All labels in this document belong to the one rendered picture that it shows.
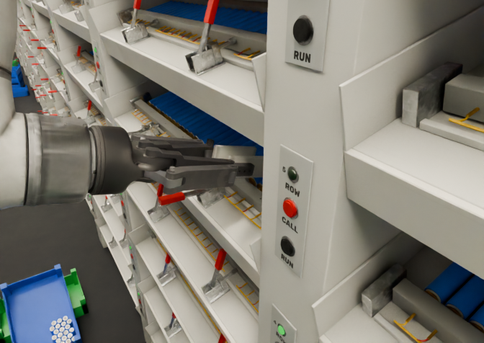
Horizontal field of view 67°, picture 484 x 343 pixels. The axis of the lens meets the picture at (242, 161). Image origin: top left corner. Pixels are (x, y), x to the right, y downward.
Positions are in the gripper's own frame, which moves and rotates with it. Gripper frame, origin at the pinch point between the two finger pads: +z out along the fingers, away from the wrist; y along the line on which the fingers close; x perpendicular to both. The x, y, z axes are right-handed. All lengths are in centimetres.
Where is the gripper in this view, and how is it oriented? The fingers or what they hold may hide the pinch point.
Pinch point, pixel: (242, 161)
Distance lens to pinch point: 50.3
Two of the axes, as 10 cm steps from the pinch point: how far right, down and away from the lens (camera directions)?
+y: -5.4, -3.8, 7.5
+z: 8.1, 0.1, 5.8
